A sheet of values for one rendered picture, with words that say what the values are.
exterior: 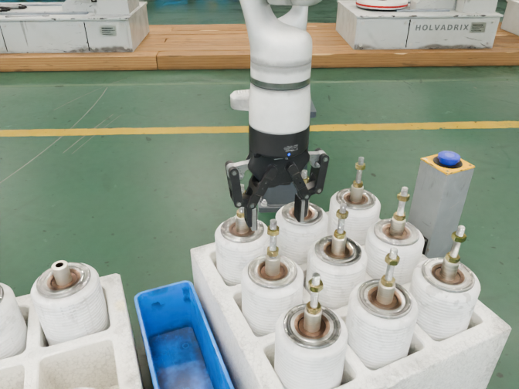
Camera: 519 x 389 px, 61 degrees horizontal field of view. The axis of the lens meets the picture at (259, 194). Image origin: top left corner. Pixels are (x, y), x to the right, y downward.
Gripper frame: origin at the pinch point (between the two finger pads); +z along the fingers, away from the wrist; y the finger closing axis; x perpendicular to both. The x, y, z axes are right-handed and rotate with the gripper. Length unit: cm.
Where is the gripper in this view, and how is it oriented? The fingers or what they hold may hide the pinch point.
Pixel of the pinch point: (276, 215)
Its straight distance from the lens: 62.4
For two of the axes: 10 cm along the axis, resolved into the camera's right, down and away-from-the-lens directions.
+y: 9.5, -1.6, 2.6
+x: -3.0, -5.1, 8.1
